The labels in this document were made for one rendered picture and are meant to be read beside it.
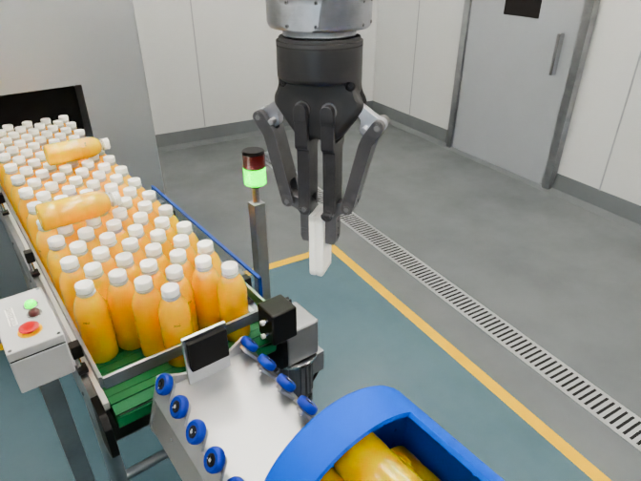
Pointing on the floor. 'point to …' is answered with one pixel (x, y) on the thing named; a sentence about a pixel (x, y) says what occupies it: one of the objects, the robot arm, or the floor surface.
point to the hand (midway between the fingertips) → (320, 240)
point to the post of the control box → (67, 430)
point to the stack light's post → (259, 244)
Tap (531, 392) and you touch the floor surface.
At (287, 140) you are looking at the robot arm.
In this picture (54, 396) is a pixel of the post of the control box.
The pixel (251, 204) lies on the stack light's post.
